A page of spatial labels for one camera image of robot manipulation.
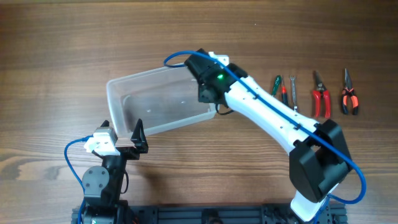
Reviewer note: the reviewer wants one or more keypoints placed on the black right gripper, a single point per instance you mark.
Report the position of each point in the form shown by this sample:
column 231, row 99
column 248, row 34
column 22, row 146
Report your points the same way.
column 202, row 94

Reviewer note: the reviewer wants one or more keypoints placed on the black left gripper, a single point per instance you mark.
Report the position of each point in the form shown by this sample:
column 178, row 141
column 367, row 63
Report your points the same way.
column 140, row 143

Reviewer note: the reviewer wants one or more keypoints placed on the clear plastic container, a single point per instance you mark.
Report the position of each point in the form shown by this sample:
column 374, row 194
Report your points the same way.
column 164, row 99

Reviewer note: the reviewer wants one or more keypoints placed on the red handled cutters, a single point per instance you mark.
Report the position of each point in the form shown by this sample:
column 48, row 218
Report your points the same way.
column 321, row 93

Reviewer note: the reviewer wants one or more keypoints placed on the orange black needle-nose pliers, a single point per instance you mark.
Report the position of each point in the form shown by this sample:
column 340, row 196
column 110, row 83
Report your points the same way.
column 348, row 93

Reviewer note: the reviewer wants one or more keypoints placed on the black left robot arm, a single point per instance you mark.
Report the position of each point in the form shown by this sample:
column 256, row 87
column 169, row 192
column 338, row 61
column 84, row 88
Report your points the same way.
column 103, row 184

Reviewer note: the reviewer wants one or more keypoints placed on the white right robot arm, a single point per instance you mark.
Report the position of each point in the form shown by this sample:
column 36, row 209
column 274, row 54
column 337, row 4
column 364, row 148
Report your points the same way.
column 317, row 152

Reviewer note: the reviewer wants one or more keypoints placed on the red black screwdriver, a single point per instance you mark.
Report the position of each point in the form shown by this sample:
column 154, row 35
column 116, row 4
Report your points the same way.
column 284, row 94

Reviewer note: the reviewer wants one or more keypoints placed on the small silver wrench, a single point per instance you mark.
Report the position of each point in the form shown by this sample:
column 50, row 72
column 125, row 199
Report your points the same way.
column 294, row 93

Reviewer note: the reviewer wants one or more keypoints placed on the green handled screwdriver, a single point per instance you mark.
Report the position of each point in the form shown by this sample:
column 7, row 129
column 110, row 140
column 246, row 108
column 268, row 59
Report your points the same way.
column 277, row 82

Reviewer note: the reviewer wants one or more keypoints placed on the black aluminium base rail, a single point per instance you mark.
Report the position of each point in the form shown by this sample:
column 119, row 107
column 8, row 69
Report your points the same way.
column 262, row 214

